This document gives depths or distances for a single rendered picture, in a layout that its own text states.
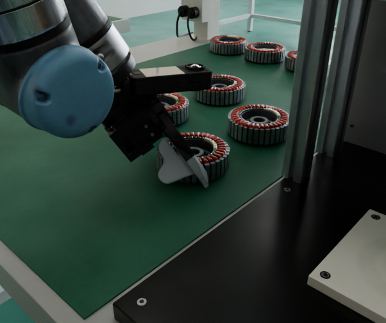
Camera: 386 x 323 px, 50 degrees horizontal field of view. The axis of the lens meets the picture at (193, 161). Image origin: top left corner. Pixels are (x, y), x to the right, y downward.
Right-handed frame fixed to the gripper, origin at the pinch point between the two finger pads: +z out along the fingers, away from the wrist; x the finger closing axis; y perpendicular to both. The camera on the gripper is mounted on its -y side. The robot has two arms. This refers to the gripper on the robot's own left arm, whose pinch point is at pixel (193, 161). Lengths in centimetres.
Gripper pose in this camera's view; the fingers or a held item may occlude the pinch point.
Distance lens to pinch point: 64.9
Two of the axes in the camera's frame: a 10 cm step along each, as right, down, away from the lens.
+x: 3.7, 4.6, -8.1
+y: -8.0, 5.9, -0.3
